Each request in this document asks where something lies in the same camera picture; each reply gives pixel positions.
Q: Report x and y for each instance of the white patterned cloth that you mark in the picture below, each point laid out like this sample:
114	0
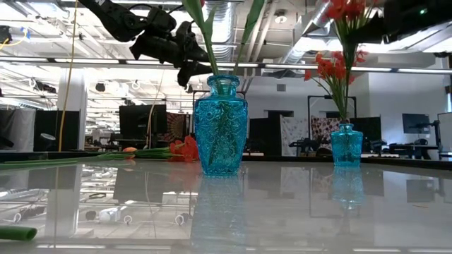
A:
293	130

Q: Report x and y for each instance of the flower stems in large vase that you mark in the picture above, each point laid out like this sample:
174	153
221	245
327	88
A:
227	35

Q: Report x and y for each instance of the black partition panel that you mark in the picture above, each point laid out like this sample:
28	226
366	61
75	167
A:
265	134
46	123
369	128

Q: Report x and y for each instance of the black frame stand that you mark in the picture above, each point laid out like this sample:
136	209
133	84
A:
330	96

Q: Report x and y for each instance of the dotted cloth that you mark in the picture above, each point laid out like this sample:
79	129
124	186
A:
323	127

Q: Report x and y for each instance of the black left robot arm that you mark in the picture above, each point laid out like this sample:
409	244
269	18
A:
113	17

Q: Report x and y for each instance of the black screen panel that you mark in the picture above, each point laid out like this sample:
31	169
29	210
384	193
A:
137	120

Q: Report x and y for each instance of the black office desk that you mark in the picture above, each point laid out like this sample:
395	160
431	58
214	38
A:
409	146

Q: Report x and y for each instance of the white pillar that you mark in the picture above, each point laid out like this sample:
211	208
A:
76	95

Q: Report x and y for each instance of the monitor on arm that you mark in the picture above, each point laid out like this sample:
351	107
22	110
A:
416	123

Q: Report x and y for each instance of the grey curtain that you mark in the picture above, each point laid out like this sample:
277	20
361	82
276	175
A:
17	121

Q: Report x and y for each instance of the red flower bunch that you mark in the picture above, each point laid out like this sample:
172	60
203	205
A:
333	68

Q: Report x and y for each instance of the orange tulip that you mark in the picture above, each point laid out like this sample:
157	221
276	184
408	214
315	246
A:
17	233
130	149

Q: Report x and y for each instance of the black ceiling spotlight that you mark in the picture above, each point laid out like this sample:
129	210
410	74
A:
5	34
100	87

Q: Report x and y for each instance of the mandala tapestry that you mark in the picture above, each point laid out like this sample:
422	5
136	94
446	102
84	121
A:
176	123

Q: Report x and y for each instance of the blue glass vase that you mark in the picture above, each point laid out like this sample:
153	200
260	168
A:
346	148
220	134

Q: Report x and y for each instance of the bar with strip lights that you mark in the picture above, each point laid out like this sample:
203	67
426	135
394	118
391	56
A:
106	61

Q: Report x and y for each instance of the grey lamp head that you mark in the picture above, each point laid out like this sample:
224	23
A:
47	141

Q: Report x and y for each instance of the white ceiling sensor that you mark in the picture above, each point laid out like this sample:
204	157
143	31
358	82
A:
280	18

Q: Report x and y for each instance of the red tulip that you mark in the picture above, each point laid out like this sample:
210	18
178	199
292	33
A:
208	49
254	17
183	148

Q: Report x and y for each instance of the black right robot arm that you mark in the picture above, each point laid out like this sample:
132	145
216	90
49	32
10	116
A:
416	21

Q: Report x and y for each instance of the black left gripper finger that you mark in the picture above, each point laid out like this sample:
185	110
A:
187	72
189	39

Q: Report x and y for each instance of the white board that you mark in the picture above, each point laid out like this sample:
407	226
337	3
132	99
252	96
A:
445	130

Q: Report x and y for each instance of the grey wall vent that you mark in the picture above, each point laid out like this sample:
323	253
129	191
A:
280	87

